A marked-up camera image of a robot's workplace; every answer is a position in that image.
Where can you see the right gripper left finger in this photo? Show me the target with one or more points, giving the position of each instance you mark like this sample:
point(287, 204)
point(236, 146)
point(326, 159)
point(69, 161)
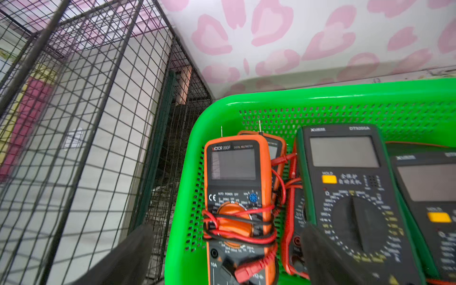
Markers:
point(127, 264)

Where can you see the red small Delixi multimeter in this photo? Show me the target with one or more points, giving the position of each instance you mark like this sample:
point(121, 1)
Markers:
point(291, 249)

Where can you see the large green multimeter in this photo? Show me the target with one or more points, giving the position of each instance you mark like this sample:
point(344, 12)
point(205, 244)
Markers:
point(351, 196)

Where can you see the green plastic basket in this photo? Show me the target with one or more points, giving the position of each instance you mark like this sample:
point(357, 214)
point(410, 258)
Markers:
point(412, 111)

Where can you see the orange multimeter tall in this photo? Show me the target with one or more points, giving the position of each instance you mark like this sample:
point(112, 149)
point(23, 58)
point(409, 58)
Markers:
point(277, 148)

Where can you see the orange wide multimeter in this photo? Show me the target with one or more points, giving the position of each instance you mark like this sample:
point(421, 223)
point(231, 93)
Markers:
point(239, 231)

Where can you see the black wire desk organizer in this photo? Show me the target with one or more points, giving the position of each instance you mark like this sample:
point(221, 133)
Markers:
point(37, 37)

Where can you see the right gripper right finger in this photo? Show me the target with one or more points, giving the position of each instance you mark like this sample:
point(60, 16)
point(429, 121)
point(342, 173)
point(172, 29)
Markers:
point(328, 264)

